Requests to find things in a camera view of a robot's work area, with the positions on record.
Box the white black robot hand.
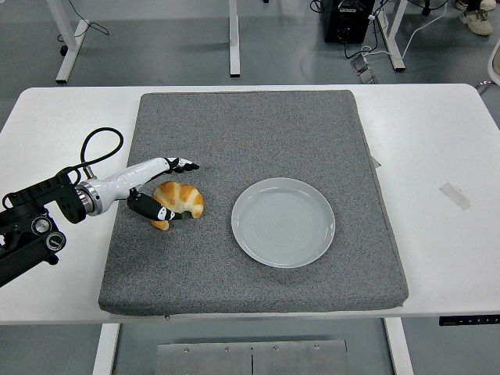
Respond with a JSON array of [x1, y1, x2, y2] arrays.
[[93, 155, 201, 223]]

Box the golden croissant bread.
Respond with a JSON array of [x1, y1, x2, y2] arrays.
[[149, 180, 205, 231]]

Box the pale grey round plate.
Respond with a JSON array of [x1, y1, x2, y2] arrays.
[[230, 177, 337, 270]]

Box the grey metal plate with screws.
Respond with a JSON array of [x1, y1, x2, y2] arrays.
[[156, 339, 349, 375]]

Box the grey speckled square mat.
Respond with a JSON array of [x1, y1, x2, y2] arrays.
[[96, 89, 410, 316]]

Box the white background desk leg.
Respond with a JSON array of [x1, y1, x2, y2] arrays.
[[228, 0, 241, 78], [379, 0, 409, 73], [55, 0, 91, 84]]

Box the white table leg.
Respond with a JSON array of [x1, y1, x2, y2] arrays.
[[92, 323, 120, 375], [383, 317, 415, 375]]

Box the grey foot pedal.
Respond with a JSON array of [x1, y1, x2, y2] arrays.
[[350, 55, 378, 84]]

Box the black equipment box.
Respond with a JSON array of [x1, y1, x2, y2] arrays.
[[323, 0, 377, 45]]

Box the clear tape strip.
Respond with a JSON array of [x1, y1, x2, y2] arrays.
[[438, 182, 472, 211]]

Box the black table control panel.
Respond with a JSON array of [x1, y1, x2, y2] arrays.
[[437, 314, 500, 327]]

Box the person's foot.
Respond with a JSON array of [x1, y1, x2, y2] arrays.
[[455, 0, 497, 12], [459, 9, 495, 37]]

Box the white chair edge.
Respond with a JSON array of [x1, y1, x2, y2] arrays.
[[487, 38, 500, 85]]

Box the thin black floor cable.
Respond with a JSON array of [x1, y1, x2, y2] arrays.
[[57, 19, 109, 45]]

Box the white cable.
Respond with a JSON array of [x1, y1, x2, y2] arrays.
[[361, 0, 446, 59]]

